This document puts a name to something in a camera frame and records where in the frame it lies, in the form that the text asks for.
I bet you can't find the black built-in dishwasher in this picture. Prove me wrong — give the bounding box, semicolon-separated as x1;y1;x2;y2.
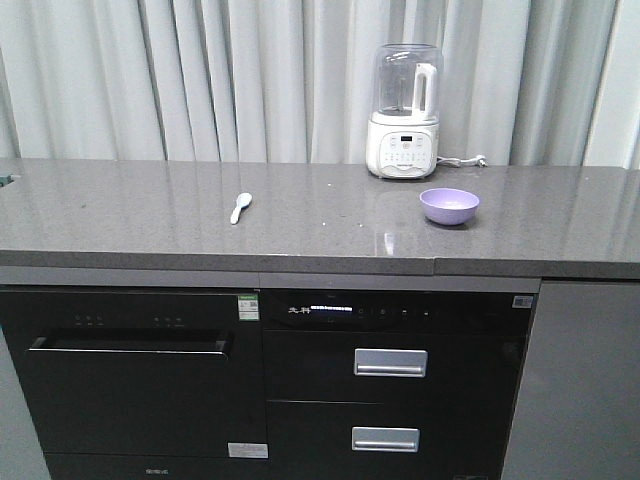
1;287;268;479

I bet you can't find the white power cable with plug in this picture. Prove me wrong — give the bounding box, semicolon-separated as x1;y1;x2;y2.
435;154;489;169

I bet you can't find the grey pleated curtain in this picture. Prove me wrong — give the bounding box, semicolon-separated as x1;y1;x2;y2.
1;1;639;169

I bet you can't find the black drawer sterilizer cabinet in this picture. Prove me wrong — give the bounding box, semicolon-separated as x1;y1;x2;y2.
260;289;537;479

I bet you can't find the grey cabinet door panel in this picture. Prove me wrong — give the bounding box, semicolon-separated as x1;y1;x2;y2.
502;281;639;479

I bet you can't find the white blender with clear jar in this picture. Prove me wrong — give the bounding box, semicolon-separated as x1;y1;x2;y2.
366;43;443;179

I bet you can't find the purple plastic bowl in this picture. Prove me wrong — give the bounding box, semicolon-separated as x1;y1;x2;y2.
419;188;480;226

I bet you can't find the light blue plastic spoon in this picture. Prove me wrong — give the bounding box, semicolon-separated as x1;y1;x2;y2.
230;192;253;225

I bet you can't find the small green object at edge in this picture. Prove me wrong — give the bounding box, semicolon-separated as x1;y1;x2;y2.
0;175;14;187

